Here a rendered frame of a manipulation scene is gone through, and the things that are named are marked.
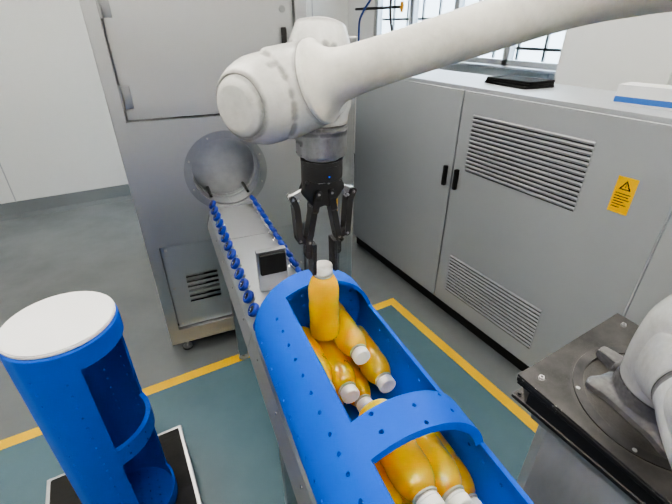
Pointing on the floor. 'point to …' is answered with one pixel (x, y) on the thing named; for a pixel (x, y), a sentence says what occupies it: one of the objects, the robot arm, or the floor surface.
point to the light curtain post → (347, 184)
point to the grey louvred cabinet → (516, 204)
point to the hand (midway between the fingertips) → (322, 255)
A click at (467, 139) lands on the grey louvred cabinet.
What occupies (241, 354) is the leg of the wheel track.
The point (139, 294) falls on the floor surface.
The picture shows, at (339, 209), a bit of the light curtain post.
